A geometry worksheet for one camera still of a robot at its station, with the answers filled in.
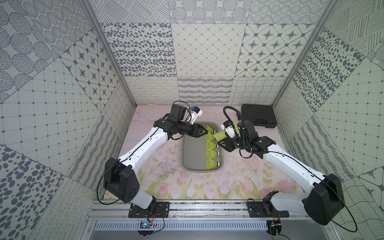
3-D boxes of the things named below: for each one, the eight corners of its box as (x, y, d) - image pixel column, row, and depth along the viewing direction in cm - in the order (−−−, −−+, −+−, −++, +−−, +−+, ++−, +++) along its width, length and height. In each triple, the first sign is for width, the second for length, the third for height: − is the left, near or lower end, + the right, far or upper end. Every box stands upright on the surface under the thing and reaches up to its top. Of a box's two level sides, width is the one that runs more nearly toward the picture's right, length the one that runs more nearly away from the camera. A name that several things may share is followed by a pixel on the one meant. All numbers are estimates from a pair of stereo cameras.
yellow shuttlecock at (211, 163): (206, 168, 88) (207, 166, 86) (206, 160, 91) (206, 158, 89) (219, 168, 88) (220, 166, 86) (219, 160, 91) (219, 158, 89)
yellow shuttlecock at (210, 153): (206, 159, 93) (206, 156, 89) (206, 151, 96) (206, 148, 93) (219, 159, 93) (220, 156, 89) (218, 151, 96) (219, 148, 93)
